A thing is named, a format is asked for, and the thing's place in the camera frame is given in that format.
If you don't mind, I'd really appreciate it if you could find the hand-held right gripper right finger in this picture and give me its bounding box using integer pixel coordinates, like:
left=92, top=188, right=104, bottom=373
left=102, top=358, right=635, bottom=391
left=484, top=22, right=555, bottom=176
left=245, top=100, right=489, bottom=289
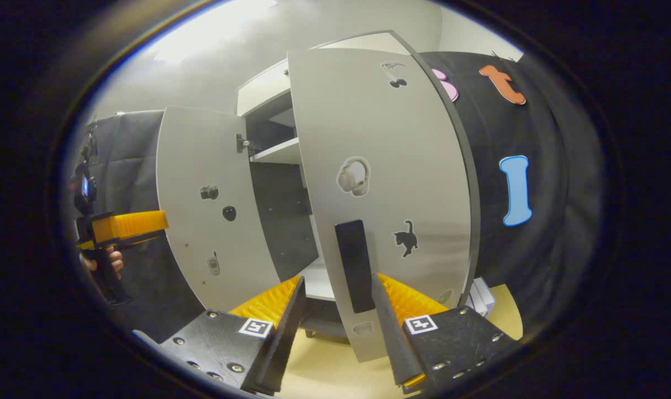
left=372, top=272, right=520, bottom=394

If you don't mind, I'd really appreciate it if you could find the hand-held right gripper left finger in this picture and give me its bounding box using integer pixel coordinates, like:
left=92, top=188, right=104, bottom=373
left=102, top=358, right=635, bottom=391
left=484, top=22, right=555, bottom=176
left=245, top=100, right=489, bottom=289
left=158, top=274, right=307, bottom=395

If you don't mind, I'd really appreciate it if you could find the white shoe cabinet door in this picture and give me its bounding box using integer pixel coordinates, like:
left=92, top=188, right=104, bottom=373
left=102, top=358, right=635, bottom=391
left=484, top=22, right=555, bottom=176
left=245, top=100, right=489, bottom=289
left=287, top=47, right=482, bottom=364
left=156, top=105, right=283, bottom=314

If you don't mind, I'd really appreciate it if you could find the white cabinet drawer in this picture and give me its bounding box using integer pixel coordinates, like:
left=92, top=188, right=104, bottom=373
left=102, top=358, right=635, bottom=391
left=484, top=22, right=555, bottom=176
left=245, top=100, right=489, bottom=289
left=236, top=59, right=291, bottom=117

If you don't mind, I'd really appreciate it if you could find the black backdrop cloth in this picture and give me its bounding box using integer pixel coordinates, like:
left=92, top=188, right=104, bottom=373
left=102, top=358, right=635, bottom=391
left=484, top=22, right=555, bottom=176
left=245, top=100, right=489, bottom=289
left=419, top=50, right=607, bottom=336
left=64, top=110, right=206, bottom=336

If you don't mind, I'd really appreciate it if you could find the black door handle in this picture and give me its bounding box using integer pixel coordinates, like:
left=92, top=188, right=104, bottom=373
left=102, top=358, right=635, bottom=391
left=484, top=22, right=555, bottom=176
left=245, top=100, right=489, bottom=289
left=334, top=219, right=377, bottom=314

